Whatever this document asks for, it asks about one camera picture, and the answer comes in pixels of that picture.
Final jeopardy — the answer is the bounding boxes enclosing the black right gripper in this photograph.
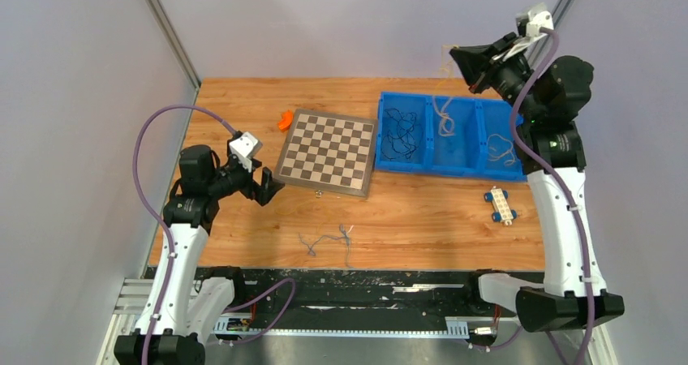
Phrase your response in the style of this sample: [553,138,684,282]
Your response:
[450,32,544,122]

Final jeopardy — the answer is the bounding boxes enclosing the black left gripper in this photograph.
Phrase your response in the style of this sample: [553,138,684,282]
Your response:
[206,153,284,205]

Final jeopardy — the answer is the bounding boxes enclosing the grey purple thin cable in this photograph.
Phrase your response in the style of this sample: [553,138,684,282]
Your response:
[297,223,356,269]

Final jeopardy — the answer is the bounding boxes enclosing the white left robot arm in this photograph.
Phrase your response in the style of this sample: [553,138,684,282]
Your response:
[114,135,284,364]

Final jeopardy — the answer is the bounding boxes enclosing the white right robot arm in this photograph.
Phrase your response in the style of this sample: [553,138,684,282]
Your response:
[449,33,626,333]

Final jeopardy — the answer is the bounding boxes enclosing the orange plastic piece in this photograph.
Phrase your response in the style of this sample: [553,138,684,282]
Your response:
[277,109,294,132]

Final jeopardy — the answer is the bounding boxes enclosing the wooden chessboard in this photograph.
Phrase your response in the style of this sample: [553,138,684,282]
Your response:
[273,109,377,198]

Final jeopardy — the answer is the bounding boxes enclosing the blue plastic divided bin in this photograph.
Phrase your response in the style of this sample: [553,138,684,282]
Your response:
[375,92,526,182]

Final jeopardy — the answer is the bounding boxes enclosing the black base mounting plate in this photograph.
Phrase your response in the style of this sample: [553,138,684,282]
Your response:
[231,268,513,332]

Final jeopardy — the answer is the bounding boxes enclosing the white toy car blue wheels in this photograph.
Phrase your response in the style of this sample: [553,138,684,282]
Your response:
[484,187,518,226]

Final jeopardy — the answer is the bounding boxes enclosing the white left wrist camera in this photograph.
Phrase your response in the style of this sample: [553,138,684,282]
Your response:
[228,131,263,173]

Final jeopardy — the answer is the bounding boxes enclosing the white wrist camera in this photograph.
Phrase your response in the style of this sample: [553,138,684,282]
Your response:
[228,131,263,173]
[492,2,554,62]

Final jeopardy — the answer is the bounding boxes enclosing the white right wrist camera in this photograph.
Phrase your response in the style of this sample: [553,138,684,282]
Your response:
[492,2,554,62]

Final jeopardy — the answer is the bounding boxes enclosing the right aluminium frame post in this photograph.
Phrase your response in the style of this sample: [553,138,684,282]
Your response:
[527,0,575,67]

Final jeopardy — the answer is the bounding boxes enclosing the white slotted cable duct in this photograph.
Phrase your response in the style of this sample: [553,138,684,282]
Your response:
[213,317,470,337]

